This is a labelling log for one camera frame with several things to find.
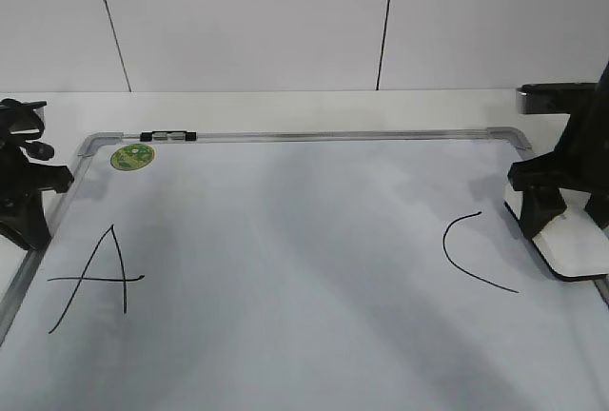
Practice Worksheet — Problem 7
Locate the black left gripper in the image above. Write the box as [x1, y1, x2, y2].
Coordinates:
[1, 99, 74, 250]

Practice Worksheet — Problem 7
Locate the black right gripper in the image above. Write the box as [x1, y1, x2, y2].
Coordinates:
[508, 69, 609, 239]

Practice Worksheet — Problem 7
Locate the white rectangular board eraser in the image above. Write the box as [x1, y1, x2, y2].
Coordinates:
[529, 189, 608, 282]

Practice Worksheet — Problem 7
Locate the round green magnet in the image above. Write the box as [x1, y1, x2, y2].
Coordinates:
[110, 144, 155, 171]

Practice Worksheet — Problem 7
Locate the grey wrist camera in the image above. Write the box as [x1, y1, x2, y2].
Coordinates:
[516, 82, 596, 114]

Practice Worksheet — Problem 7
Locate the white board with grey frame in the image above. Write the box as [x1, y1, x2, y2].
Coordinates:
[1, 127, 608, 410]

